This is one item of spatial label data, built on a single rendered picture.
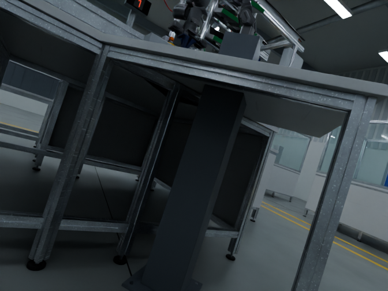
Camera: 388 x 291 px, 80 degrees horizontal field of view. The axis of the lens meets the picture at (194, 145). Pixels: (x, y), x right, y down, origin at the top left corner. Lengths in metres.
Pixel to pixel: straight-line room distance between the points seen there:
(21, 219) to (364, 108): 1.08
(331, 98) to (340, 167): 0.18
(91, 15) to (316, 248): 1.03
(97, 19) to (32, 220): 0.76
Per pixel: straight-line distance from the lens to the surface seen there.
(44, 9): 0.94
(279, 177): 6.99
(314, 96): 0.71
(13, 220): 1.00
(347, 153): 0.70
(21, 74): 3.02
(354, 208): 4.79
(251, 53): 0.98
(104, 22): 1.05
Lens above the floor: 0.57
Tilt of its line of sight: 1 degrees up
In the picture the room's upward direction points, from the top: 18 degrees clockwise
